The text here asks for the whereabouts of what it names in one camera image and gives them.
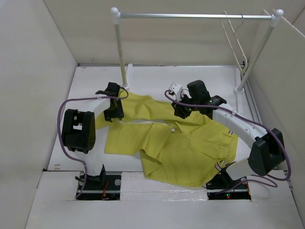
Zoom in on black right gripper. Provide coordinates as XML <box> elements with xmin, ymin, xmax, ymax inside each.
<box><xmin>172</xmin><ymin>92</ymin><xmax>200</xmax><ymax>119</ymax></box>

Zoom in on yellow trousers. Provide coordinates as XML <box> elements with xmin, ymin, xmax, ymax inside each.
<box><xmin>95</xmin><ymin>94</ymin><xmax>238</xmax><ymax>187</ymax></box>

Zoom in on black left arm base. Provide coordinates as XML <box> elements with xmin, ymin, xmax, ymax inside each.
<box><xmin>76</xmin><ymin>174</ymin><xmax>122</xmax><ymax>201</ymax></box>

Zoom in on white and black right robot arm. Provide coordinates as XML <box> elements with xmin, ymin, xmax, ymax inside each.
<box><xmin>165</xmin><ymin>80</ymin><xmax>285</xmax><ymax>188</ymax></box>

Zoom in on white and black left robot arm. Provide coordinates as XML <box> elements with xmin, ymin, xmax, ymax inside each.
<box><xmin>57</xmin><ymin>83</ymin><xmax>129</xmax><ymax>189</ymax></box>

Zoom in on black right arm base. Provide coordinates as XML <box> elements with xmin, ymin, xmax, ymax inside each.
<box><xmin>203</xmin><ymin>174</ymin><xmax>251</xmax><ymax>200</ymax></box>

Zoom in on beige trouser hanger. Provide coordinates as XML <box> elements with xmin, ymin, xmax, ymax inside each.
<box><xmin>220</xmin><ymin>14</ymin><xmax>248</xmax><ymax>74</ymax></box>

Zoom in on white foam block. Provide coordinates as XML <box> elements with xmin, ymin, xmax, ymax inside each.
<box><xmin>120</xmin><ymin>172</ymin><xmax>208</xmax><ymax>201</ymax></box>

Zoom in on white clothes rack with metal bar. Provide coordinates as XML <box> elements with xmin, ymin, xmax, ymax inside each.
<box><xmin>111</xmin><ymin>7</ymin><xmax>284</xmax><ymax>101</ymax></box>

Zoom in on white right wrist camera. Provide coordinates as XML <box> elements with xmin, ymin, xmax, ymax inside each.
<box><xmin>169</xmin><ymin>83</ymin><xmax>184</xmax><ymax>102</ymax></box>

